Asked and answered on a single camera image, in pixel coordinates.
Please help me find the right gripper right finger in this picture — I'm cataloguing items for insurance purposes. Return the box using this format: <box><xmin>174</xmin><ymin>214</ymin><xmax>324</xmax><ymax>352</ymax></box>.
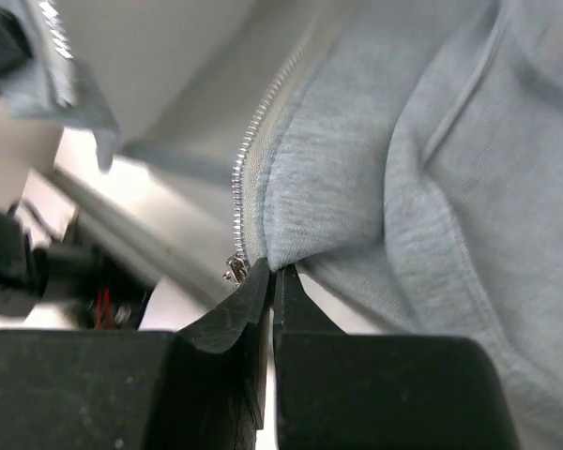
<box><xmin>273</xmin><ymin>266</ymin><xmax>519</xmax><ymax>450</ymax></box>

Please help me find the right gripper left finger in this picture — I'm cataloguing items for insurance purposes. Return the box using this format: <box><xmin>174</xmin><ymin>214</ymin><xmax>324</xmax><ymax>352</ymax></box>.
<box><xmin>0</xmin><ymin>259</ymin><xmax>270</xmax><ymax>449</ymax></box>

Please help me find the grey zip-up jacket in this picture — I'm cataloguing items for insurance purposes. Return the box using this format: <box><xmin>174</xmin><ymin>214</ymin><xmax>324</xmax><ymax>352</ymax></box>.
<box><xmin>0</xmin><ymin>1</ymin><xmax>563</xmax><ymax>449</ymax></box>

